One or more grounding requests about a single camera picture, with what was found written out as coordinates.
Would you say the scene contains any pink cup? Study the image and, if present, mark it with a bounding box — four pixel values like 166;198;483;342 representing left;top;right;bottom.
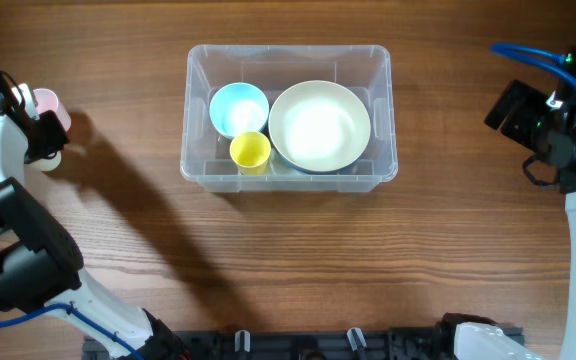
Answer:
33;88;72;131

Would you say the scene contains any pale green cup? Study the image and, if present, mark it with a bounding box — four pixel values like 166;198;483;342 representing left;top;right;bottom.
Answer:
30;152;62;172

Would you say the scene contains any light blue bowl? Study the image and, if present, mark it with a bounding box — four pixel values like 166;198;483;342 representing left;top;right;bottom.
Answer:
209;82;270;139

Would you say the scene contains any cream plate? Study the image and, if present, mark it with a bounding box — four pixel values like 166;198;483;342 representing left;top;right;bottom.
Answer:
268;80;372;173

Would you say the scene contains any yellow cup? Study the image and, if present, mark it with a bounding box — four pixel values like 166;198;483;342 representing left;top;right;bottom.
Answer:
229;132;272;175

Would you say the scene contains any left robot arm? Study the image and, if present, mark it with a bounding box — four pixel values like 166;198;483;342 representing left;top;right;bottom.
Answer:
0;70;191;359

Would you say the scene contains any clear plastic storage container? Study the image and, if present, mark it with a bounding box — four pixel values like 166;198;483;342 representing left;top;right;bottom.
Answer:
180;44;398;193

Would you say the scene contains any right blue cable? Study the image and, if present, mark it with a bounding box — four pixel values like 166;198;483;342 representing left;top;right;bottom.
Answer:
489;42;576;124

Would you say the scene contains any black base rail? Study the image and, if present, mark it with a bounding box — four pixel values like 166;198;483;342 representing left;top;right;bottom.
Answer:
177;327;432;360

